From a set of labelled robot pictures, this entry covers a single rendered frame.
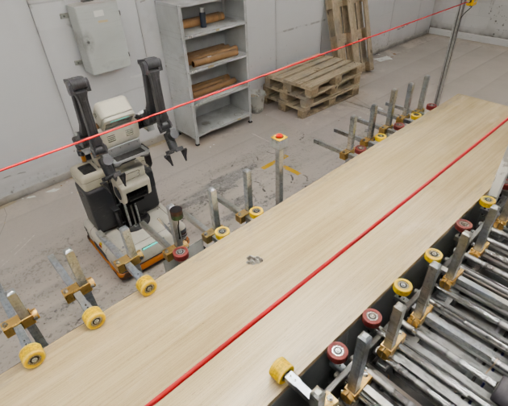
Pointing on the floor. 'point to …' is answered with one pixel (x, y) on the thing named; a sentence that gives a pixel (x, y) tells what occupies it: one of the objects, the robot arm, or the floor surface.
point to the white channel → (506, 161)
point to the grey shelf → (172, 16)
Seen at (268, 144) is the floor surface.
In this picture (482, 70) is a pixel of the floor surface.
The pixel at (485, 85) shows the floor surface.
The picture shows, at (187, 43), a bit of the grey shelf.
